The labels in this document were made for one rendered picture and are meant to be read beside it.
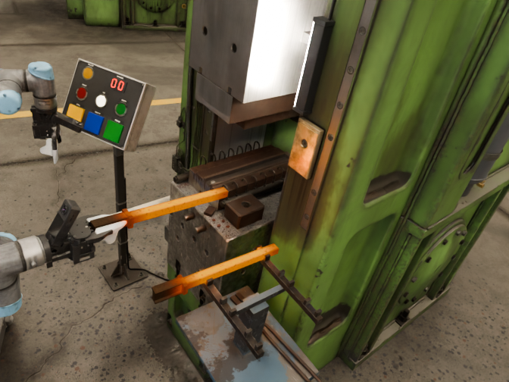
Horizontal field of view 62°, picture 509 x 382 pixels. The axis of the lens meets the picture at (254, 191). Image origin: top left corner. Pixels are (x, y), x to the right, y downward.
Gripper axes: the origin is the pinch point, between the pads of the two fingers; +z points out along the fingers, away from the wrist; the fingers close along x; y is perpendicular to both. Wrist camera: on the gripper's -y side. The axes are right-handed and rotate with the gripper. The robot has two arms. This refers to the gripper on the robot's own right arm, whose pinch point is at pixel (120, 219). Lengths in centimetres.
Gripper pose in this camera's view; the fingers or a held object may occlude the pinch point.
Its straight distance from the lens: 118.8
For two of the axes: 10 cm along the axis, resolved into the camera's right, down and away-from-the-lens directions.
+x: 6.2, 5.5, -5.6
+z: 7.6, -2.5, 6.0
